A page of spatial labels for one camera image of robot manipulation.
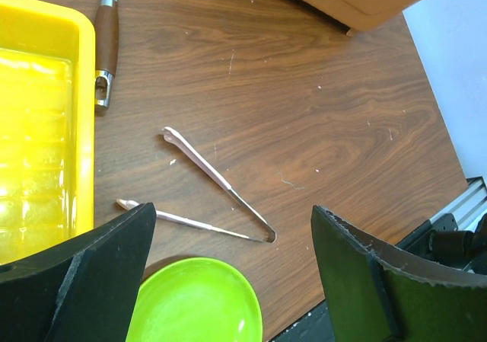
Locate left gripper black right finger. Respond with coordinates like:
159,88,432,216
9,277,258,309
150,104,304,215
310,206,486,341

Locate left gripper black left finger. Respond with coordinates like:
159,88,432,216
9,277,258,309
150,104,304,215
1,203,156,341

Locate small lime green plate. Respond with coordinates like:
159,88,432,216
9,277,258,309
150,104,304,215
126,257,263,341

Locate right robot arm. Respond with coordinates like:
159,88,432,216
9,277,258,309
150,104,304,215
429,214,486,275

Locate pink metal tongs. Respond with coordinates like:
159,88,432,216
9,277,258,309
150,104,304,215
116,126,278,244

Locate yellow plastic tray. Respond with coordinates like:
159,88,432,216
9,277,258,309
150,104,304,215
1,0,95,264

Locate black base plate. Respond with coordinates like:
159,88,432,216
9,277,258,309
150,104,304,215
276,216,474,341

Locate aluminium frame rail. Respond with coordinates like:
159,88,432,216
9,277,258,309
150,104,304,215
430,177,486,232

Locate metal spatula with wooden handle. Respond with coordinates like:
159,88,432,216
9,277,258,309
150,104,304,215
94,0,119,112

